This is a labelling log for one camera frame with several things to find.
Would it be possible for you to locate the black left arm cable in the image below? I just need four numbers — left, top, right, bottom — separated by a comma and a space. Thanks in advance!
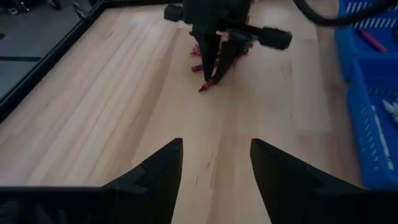
293, 0, 398, 28

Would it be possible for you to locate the black aluminium table frame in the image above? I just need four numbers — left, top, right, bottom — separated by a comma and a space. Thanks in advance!
0, 0, 185, 123

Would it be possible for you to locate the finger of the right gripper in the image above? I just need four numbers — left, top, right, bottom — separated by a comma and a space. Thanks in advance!
196, 32, 221, 82
213, 40, 249, 84

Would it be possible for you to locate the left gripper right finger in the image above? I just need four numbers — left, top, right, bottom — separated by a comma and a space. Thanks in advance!
250, 139, 398, 224

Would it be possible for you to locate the blue slotted plastic basket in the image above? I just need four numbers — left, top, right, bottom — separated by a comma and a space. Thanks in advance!
346, 57, 398, 190
334, 0, 398, 82

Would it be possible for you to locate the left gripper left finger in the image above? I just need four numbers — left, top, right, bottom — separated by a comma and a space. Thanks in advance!
0, 138, 184, 224

